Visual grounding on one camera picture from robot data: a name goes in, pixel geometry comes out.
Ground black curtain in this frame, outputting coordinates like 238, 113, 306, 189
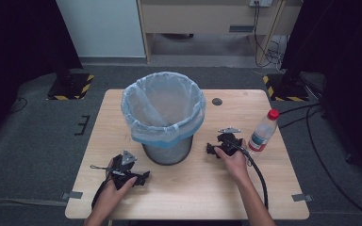
0, 0, 84, 150
280, 0, 362, 180

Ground thick black gripper cable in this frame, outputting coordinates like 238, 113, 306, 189
229, 139, 270, 211

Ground black stand base striped edge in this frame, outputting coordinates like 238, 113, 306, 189
46, 73, 95, 102
262, 73, 311, 103

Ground grey mesh trash can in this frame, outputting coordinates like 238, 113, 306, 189
141, 135, 194, 167

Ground clear plastic bottle red cap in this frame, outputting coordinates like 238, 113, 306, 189
247, 108, 281, 154

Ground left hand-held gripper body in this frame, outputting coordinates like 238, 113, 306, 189
107, 150, 140, 191

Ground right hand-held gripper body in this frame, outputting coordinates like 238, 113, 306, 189
215, 126, 244, 157

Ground white power strip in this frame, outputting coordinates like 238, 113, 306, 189
248, 0, 274, 8

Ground black floor cable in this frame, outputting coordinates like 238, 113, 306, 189
277, 103, 362, 222
9, 96, 29, 115

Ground thin grey cord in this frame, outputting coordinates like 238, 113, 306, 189
90, 164, 116, 173

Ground grey tape strip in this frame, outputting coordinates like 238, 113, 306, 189
291, 193, 314, 203
59, 190, 84, 202

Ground light wooden desk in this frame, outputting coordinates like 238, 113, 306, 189
136, 0, 304, 66

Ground black hanging cables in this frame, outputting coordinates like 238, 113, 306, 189
252, 1, 289, 69

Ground pale blue plastic bin liner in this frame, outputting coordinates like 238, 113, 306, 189
121, 71, 207, 150

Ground black gripper strap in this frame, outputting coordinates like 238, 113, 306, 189
90, 177, 111, 210

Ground person's right hand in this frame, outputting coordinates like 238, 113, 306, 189
214, 139, 250, 185

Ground person's left hand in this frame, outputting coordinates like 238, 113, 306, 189
97, 158, 138, 215

